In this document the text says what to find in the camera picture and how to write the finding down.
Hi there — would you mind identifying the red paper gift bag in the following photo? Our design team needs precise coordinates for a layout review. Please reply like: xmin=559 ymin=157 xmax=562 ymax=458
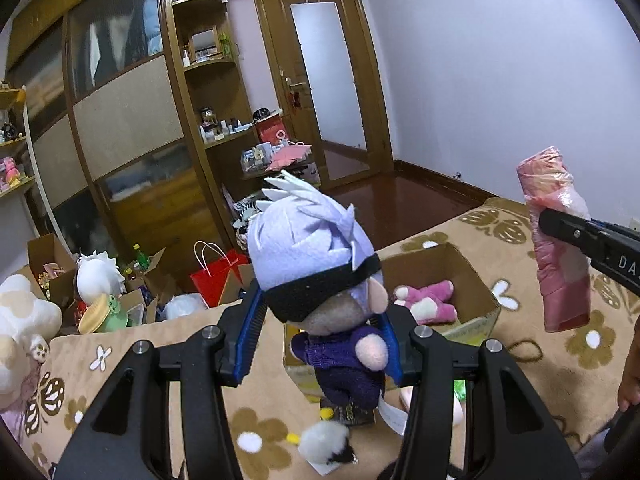
xmin=191 ymin=240 xmax=248 ymax=309

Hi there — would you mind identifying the pink swiss roll plush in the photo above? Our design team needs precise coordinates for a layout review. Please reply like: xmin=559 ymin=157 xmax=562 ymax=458
xmin=399 ymin=387 xmax=464 ymax=427

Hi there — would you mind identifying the white wooden figure shelf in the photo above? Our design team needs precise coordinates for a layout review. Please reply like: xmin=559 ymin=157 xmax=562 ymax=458
xmin=1 ymin=77 xmax=85 ymax=269

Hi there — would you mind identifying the open cardboard box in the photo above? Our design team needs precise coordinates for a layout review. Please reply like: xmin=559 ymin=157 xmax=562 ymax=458
xmin=282 ymin=242 xmax=502 ymax=399

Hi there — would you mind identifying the white black fluffy pompom plush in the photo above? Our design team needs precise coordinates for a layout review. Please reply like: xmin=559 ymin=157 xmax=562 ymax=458
xmin=286 ymin=408 xmax=358 ymax=467

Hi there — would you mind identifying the white round plush head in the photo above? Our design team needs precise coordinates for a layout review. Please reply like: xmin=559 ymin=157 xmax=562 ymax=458
xmin=76 ymin=252 xmax=125 ymax=304

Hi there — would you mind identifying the white-haired blindfold plush doll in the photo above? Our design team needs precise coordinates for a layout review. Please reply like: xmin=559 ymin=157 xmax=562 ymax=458
xmin=246 ymin=171 xmax=390 ymax=410

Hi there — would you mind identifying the wooden door with glass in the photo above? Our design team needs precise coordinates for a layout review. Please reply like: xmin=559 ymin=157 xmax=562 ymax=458
xmin=255 ymin=0 xmax=393 ymax=188

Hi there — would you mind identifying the green frog plush with hat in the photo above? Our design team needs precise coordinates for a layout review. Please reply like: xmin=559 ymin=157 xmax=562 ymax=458
xmin=78 ymin=294 xmax=128 ymax=335

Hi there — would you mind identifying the wooden wardrobe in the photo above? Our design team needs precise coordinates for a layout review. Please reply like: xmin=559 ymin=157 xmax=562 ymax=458
xmin=1 ymin=0 xmax=250 ymax=286

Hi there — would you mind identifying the magenta pink plush toy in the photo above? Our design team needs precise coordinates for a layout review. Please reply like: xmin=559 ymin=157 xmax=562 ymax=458
xmin=393 ymin=280 xmax=458 ymax=325

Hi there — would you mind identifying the large white beige plush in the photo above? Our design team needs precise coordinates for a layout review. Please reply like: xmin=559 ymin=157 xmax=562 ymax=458
xmin=0 ymin=274 xmax=63 ymax=410

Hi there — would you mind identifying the person's right hand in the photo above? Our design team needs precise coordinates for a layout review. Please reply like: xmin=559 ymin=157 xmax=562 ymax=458
xmin=617 ymin=318 xmax=640 ymax=412

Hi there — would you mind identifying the green tissue pack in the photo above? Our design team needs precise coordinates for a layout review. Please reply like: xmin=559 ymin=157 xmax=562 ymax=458
xmin=454 ymin=380 xmax=466 ymax=403

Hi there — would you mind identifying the beige floral blanket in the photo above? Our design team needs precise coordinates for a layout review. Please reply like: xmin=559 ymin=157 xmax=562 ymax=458
xmin=17 ymin=198 xmax=639 ymax=479

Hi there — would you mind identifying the small black side table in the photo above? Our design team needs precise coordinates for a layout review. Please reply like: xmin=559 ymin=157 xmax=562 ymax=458
xmin=241 ymin=156 xmax=321 ymax=196

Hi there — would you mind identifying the pink plastic roll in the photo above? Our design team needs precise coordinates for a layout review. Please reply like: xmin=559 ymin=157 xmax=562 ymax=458
xmin=516 ymin=146 xmax=591 ymax=333

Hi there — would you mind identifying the brown cardboard box on floor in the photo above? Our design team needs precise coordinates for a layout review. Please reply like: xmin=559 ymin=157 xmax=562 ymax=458
xmin=27 ymin=234 xmax=77 ymax=309

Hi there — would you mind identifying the black Face tissue pack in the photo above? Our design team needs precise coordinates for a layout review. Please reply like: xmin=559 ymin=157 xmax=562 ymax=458
xmin=320 ymin=398 xmax=375 ymax=428

